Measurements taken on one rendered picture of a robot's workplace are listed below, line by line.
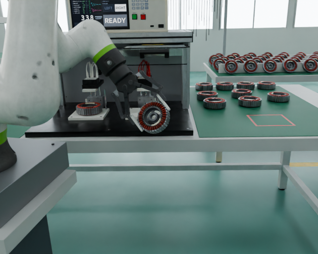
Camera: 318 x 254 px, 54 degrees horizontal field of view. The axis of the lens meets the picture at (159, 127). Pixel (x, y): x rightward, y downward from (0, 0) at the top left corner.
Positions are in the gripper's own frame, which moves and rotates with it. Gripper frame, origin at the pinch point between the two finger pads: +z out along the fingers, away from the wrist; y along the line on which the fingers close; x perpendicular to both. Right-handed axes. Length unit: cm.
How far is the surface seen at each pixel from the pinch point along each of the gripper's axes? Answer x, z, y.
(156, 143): 4.3, 8.7, -5.7
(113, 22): 33, -43, 8
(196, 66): 671, -14, 82
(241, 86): 88, 21, 44
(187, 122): 17.8, 10.8, 7.4
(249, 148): 5.8, 31.2, 20.1
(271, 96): 58, 31, 49
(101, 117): 21.1, -12.4, -20.0
